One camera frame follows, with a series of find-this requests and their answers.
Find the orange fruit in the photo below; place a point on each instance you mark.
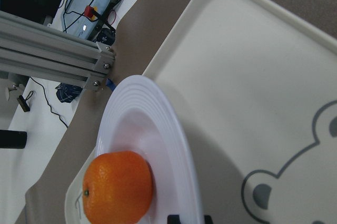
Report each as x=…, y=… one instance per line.
x=117, y=188

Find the grey control box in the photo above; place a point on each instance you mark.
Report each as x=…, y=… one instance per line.
x=75, y=23

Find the white ridged plate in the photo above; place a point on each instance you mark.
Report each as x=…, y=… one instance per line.
x=138, y=117

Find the aluminium frame post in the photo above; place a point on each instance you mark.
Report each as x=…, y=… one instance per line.
x=32, y=49

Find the brown paper table mat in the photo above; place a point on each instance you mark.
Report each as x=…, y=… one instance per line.
x=140, y=33

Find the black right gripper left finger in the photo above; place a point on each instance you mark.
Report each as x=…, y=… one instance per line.
x=173, y=219

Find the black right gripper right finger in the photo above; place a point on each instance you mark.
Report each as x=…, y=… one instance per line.
x=208, y=219

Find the red emergency stop button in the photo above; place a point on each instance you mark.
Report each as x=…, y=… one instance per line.
x=89, y=13

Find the cream bear serving tray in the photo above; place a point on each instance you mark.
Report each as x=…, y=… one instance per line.
x=254, y=89

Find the black cylinder object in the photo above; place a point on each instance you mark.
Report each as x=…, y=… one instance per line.
x=13, y=139

